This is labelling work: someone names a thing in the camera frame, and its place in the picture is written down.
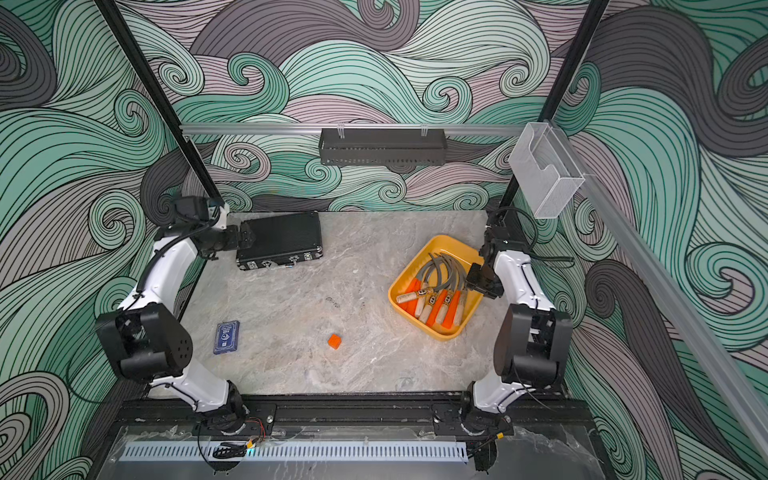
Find orange handle sickle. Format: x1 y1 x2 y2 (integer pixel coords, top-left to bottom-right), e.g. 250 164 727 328
401 260 435 310
442 257 466 330
425 280 455 327
405 300 418 316

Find wooden handle sickle with label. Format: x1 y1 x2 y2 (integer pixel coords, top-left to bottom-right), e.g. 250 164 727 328
396 253 454 304

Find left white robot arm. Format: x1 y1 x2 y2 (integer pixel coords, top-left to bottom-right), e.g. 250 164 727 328
95 196 250 435

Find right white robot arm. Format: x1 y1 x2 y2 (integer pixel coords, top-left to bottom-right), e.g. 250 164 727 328
460 206 573 436

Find black ribbed storage case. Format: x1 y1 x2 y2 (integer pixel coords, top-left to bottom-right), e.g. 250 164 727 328
236 212 324 271

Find yellow plastic tray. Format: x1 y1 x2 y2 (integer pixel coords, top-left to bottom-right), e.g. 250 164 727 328
388 235 483 341

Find blue card pack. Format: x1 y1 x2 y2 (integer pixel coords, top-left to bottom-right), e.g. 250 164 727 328
213 320 240 355

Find small orange block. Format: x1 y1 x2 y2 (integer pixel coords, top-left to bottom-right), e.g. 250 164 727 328
328 334 342 350

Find clear acrylic wall holder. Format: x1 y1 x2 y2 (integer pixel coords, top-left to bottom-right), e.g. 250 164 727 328
509 122 584 219

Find black wall shelf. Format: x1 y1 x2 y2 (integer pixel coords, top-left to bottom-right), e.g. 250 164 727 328
318 128 448 168

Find white slotted cable duct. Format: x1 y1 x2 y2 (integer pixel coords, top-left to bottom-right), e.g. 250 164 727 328
117 440 469 463

